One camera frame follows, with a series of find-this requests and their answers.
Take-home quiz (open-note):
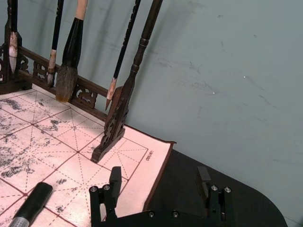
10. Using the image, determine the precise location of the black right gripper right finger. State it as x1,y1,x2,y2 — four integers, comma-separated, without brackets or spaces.
196,166,235,220

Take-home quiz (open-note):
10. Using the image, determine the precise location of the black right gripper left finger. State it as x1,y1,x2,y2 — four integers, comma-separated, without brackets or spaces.
89,166,123,223

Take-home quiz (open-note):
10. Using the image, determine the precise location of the black table cloth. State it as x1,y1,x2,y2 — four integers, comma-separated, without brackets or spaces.
141,148,288,227

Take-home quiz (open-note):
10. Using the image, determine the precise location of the pink gridded calligraphy practice mat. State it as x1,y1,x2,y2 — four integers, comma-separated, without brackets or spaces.
0,84,177,227

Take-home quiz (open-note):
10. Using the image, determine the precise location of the dark carved wooden brush rack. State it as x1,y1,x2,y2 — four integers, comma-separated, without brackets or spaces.
0,0,164,164

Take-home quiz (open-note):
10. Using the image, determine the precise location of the thin black brush, pointed tip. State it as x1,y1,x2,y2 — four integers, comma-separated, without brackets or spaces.
105,0,142,111

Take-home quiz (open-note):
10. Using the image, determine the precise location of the large brush with grey bristles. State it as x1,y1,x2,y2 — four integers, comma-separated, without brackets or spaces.
55,0,89,103

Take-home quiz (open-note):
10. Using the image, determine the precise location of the thin black brush, small brown tip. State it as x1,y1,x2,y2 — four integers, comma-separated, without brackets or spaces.
46,0,65,87

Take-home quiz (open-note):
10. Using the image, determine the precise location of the black-handled brush with white tip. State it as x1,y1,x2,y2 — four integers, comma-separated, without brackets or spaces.
8,0,20,74

